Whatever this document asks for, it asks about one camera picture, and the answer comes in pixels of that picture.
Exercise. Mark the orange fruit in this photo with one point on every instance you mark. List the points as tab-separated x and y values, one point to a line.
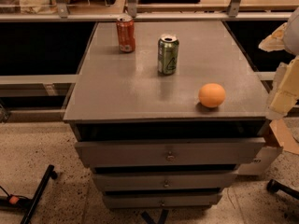
211	95

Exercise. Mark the green soda can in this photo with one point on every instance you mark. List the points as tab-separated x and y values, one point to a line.
167	54

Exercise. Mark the orange clip on cable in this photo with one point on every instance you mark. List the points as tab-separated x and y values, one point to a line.
13	199

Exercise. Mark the black chair caster leg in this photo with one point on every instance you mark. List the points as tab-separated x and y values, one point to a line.
274	186

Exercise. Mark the black stand leg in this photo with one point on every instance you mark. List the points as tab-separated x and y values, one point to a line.
31	205

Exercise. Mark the middle grey drawer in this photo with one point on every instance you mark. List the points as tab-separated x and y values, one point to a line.
164	180

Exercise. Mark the cardboard box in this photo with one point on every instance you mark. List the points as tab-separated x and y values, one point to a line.
279	138

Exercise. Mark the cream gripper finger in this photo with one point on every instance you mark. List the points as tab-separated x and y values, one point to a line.
285	93
274	42

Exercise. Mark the top grey drawer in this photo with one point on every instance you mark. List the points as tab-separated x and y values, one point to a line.
168	152

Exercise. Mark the bottom grey drawer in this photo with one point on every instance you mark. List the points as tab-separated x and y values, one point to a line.
161	200

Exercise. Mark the grey drawer cabinet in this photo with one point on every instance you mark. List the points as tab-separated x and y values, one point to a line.
123	97

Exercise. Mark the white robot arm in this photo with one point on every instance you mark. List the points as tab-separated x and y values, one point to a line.
291	35

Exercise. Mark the metal shelf rail frame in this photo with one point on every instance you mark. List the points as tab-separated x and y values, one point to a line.
89	10

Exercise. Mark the grey drawer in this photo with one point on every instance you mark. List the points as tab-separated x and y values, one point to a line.
168	152
161	200
164	180

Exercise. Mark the red coke can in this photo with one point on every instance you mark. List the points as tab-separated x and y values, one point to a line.
126	33

